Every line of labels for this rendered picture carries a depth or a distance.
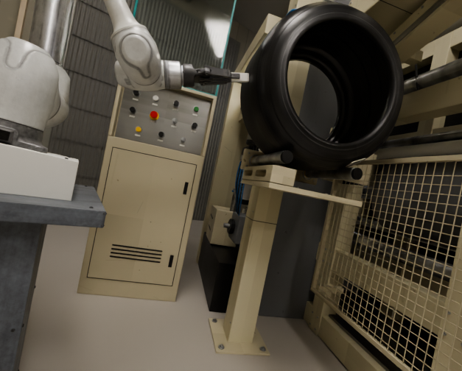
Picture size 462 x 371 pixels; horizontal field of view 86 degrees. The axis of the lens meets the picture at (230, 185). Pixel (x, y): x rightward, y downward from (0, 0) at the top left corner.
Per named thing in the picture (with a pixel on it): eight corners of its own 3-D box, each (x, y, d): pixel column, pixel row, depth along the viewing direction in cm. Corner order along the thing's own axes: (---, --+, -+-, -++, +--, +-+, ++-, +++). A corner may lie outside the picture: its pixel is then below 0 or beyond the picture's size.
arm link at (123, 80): (166, 94, 90) (165, 87, 78) (120, 93, 87) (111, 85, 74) (164, 62, 88) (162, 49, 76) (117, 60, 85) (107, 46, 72)
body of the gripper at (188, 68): (181, 59, 81) (210, 59, 83) (181, 69, 89) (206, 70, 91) (183, 82, 82) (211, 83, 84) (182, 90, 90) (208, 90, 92)
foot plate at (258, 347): (208, 319, 139) (208, 315, 139) (253, 322, 145) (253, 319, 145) (215, 353, 113) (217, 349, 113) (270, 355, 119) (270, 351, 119)
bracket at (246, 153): (239, 168, 118) (244, 149, 118) (313, 185, 127) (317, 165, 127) (241, 168, 115) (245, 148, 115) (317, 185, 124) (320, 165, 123)
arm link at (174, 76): (164, 66, 88) (181, 67, 90) (166, 93, 89) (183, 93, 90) (163, 54, 80) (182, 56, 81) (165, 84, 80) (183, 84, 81)
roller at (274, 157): (261, 158, 117) (257, 167, 117) (252, 154, 116) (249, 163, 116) (295, 152, 83) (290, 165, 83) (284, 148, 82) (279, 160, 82)
